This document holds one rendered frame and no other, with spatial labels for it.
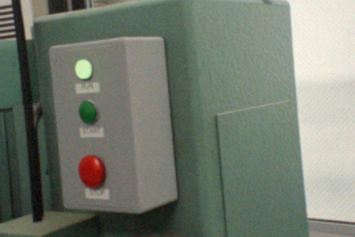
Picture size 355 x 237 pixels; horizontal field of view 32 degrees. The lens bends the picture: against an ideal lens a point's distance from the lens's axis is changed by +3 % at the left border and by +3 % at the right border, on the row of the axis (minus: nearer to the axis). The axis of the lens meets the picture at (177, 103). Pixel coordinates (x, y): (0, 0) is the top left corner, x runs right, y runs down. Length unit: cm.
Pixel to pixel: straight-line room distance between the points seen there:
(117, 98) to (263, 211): 22
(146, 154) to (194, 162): 5
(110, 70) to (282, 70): 25
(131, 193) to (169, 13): 17
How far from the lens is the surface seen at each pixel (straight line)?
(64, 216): 69
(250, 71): 67
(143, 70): 57
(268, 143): 69
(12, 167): 86
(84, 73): 58
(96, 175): 58
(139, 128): 56
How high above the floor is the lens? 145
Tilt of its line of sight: 3 degrees down
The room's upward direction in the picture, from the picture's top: 5 degrees counter-clockwise
